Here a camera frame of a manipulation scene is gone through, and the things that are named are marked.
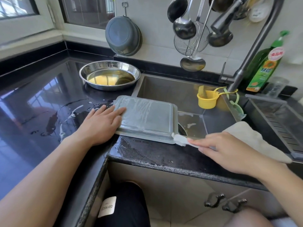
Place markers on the white dish rag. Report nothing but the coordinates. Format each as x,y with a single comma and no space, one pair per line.
258,141

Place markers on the hanging steel ladles and skimmer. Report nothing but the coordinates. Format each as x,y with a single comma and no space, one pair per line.
176,9

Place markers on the clear plastic cup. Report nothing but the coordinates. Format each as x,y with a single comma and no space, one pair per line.
274,87

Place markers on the person's right forearm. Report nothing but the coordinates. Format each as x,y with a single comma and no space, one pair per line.
284,186

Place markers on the steel soup ladle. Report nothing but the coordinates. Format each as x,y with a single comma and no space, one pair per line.
184,28

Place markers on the green hanging sponge holder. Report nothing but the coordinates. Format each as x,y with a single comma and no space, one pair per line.
236,108

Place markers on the stainless steel sink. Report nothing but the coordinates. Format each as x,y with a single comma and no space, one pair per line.
180,92

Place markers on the yellow hanging sink cup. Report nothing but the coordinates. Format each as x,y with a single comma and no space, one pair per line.
207,99

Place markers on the round steel pan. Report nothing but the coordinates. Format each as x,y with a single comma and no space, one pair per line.
182,129

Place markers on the dark green hanging basin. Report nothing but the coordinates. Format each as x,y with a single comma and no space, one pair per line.
140,39

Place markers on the rectangular steel tray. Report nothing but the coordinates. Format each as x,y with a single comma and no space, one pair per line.
146,118

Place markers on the grey hanging basin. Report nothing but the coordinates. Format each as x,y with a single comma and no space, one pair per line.
122,35

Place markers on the white dish brush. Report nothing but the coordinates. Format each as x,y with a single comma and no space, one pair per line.
259,11

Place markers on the round steel basin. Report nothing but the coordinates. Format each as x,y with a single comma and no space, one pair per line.
110,75

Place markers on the person's left forearm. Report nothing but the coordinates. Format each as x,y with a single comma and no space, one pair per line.
42,186

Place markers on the person's right hand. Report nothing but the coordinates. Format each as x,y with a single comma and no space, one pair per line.
227,151

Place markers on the white cleaning brush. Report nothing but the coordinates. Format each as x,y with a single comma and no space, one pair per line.
182,140

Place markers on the steel wall hook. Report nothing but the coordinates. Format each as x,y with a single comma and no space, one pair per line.
125,9

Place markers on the steel gooseneck faucet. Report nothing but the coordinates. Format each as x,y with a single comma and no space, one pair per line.
265,35

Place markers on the green dish soap bottle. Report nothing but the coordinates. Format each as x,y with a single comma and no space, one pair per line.
264,68

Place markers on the person's left hand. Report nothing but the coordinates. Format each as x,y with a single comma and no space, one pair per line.
99,126

